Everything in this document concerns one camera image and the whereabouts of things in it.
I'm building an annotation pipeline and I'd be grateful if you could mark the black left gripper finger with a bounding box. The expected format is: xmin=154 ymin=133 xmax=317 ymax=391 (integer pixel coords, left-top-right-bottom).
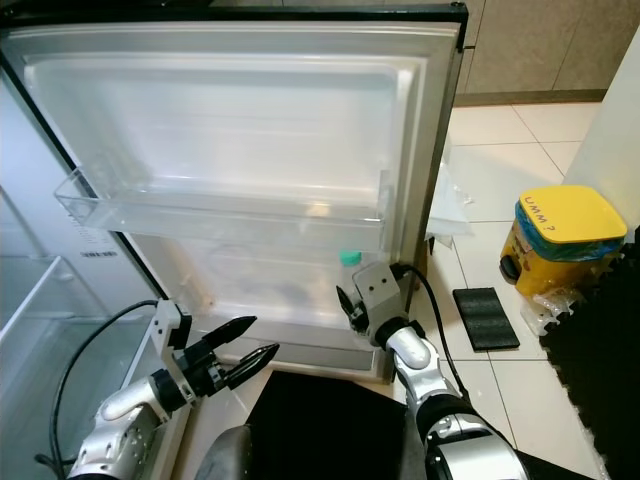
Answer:
xmin=200 ymin=316 xmax=259 ymax=353
xmin=222 ymin=343 xmax=280 ymax=391

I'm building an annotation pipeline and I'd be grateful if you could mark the water bottle with teal cap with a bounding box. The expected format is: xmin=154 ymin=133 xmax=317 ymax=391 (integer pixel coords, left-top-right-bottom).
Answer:
xmin=335 ymin=248 xmax=371 ymax=331

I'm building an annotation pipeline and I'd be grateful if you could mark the clear fridge door bin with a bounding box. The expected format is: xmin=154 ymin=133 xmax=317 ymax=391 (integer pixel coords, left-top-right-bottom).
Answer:
xmin=55 ymin=165 xmax=396 ymax=251
xmin=150 ymin=245 xmax=401 ymax=351

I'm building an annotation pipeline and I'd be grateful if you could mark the black ribbed rectangular pad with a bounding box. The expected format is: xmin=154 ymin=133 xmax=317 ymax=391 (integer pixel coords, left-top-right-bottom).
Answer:
xmin=452 ymin=287 xmax=521 ymax=353

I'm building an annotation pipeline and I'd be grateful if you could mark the glass crisper drawer cover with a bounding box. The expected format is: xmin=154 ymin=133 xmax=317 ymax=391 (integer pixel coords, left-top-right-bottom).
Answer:
xmin=0 ymin=255 xmax=161 ymax=471

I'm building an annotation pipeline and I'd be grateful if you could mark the crumpled clear plastic wrapper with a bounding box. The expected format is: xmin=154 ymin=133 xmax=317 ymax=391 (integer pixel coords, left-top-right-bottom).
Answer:
xmin=520 ymin=288 xmax=586 ymax=336

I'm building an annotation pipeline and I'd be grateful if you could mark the yellow lidded container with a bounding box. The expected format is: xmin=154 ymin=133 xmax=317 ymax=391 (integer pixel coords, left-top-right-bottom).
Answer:
xmin=500 ymin=185 xmax=631 ymax=301

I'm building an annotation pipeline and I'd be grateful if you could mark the ragged black floor mat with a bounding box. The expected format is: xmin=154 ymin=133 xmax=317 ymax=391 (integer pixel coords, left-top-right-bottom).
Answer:
xmin=538 ymin=225 xmax=640 ymax=480

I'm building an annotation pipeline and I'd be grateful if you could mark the grey kitchen cabinet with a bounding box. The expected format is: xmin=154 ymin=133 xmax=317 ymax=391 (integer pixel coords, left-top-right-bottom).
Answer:
xmin=455 ymin=0 xmax=640 ymax=106

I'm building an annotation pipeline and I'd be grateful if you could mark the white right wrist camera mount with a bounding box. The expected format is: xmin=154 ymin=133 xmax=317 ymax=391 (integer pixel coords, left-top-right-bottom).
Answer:
xmin=355 ymin=260 xmax=411 ymax=326

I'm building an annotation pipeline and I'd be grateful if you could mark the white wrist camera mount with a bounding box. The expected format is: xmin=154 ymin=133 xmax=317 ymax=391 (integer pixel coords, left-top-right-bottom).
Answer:
xmin=355 ymin=260 xmax=411 ymax=326
xmin=155 ymin=298 xmax=193 ymax=386

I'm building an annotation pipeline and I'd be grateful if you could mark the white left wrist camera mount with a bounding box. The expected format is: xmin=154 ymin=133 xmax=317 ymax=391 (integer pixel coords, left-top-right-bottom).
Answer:
xmin=155 ymin=298 xmax=193 ymax=386

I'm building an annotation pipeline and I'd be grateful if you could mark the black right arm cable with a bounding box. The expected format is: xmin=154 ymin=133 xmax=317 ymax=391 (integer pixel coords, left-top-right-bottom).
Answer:
xmin=400 ymin=264 xmax=471 ymax=401

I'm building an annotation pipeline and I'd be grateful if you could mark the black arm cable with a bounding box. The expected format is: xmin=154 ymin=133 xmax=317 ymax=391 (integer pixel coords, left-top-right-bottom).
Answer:
xmin=35 ymin=298 xmax=161 ymax=471
xmin=400 ymin=264 xmax=471 ymax=401

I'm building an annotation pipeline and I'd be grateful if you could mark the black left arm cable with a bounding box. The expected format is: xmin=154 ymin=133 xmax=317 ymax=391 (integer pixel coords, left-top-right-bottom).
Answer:
xmin=35 ymin=298 xmax=161 ymax=471

